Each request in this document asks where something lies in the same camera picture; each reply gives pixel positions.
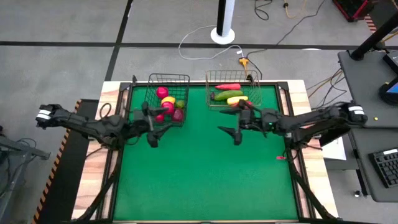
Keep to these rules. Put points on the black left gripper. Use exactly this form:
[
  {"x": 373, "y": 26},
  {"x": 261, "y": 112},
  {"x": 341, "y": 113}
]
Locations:
[{"x": 140, "y": 122}]

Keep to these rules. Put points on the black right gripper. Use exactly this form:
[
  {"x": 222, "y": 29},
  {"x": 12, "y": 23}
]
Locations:
[{"x": 252, "y": 119}]

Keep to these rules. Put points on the small red fruit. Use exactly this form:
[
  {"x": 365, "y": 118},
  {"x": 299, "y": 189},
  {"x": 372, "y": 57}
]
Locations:
[{"x": 160, "y": 118}]

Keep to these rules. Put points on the red round fruit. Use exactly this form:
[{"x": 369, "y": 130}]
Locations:
[{"x": 168, "y": 108}]

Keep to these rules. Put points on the red bell pepper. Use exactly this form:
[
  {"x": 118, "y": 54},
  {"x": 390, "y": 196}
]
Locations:
[{"x": 247, "y": 103}]

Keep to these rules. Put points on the dark red fruit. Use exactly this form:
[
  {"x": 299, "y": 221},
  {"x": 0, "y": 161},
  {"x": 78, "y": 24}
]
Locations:
[{"x": 178, "y": 115}]

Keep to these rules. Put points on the yellow corn cob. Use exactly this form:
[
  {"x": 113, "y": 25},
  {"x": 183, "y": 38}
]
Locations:
[{"x": 237, "y": 100}]

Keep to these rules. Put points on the yellow round fruit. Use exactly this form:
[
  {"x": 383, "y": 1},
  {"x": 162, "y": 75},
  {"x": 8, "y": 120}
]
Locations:
[{"x": 168, "y": 99}]

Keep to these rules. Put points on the green cucumber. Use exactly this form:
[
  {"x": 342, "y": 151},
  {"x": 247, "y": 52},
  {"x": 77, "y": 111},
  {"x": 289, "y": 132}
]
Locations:
[{"x": 228, "y": 95}]

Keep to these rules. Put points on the green lime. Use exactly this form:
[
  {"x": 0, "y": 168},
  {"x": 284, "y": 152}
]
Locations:
[{"x": 180, "y": 104}]

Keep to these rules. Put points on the purple eggplant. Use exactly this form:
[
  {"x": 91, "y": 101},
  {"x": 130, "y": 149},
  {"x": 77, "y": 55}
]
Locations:
[{"x": 212, "y": 96}]

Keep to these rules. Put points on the orange carrot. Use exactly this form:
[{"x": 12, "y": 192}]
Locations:
[{"x": 228, "y": 86}]

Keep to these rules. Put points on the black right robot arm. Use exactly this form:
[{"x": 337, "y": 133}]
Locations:
[{"x": 311, "y": 123}]

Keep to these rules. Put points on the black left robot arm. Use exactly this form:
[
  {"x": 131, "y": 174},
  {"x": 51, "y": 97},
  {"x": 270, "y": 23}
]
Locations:
[{"x": 93, "y": 126}]

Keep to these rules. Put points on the small pink tag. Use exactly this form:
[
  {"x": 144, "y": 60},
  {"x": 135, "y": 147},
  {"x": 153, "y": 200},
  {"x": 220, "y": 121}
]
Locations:
[{"x": 280, "y": 157}]

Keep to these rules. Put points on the green table mat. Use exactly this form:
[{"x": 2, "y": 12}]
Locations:
[{"x": 202, "y": 174}]

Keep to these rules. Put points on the yellow power plug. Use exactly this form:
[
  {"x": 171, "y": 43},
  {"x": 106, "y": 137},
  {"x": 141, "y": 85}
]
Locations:
[{"x": 243, "y": 61}]

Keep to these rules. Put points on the black platform with hazard stripes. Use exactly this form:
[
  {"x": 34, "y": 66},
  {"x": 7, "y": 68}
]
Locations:
[{"x": 71, "y": 174}]

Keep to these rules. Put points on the white paper sheet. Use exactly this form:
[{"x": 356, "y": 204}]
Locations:
[{"x": 335, "y": 151}]

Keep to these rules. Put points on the white pole stand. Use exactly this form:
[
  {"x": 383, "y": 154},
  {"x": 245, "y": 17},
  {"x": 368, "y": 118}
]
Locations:
[{"x": 228, "y": 18}]

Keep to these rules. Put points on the grey tripod stand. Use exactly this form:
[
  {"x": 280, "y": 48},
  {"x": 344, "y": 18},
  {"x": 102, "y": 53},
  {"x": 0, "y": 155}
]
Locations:
[{"x": 25, "y": 151}]

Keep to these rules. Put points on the grey desk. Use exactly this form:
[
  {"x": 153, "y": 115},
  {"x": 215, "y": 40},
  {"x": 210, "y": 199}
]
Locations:
[
  {"x": 363, "y": 174},
  {"x": 367, "y": 81}
]

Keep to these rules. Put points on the black monitor base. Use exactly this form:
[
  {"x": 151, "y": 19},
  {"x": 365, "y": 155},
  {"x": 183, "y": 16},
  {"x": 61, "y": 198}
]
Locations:
[{"x": 388, "y": 95}]

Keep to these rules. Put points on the black keyboard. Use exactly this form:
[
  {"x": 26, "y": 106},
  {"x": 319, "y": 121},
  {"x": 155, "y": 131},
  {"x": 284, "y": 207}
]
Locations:
[{"x": 387, "y": 168}]

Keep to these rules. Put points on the red black crate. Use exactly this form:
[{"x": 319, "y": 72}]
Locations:
[{"x": 351, "y": 7}]

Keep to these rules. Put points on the black table frame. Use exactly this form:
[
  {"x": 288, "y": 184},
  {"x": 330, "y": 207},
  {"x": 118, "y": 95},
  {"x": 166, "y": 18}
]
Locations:
[{"x": 199, "y": 83}]

